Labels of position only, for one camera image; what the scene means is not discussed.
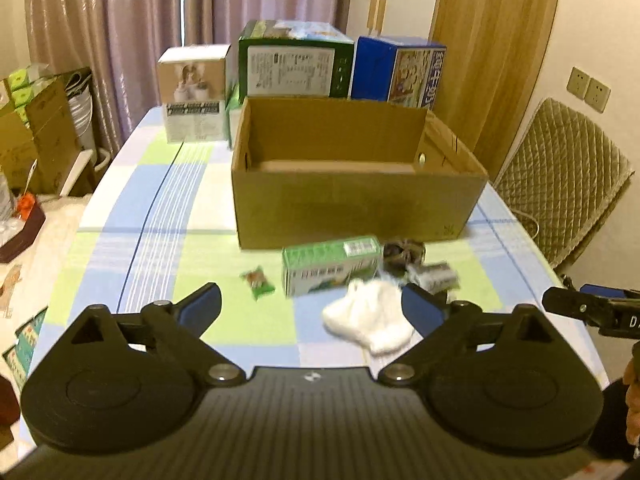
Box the white sock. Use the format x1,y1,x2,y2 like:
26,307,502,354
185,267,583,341
321,280,414,356

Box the brown velvet scrunchie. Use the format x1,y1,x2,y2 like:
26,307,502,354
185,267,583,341
383,240,426,266

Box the small green candy packet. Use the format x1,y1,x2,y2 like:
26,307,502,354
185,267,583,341
240,266,276,300

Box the small green medicine box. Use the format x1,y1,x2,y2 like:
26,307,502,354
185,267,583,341
282,236,383,297

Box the person right hand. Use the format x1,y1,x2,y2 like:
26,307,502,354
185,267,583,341
623,342,640,448

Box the checked tablecloth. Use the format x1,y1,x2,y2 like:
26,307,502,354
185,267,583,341
18,104,612,451

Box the open brown cardboard box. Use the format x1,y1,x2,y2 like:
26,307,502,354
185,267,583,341
231,96,488,250

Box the brown cardboard storage box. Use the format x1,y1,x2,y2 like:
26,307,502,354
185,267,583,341
1,76,82,195

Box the white photo product box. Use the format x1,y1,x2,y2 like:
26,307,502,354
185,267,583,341
156,44,230,143

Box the blue milk carton box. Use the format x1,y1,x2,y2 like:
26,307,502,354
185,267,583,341
350,36,447,110

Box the green milk carton box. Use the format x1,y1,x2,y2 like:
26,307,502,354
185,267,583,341
238,20,356,99

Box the golden yellow curtain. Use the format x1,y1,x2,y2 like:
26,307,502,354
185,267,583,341
430,0,558,178

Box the pink window curtain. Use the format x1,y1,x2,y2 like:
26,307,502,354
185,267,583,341
25,0,349,153

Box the beige wall socket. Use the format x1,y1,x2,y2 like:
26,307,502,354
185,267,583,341
566,67,591,100
584,78,611,114

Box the wooden sticks on wall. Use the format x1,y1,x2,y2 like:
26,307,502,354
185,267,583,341
367,0,387,36

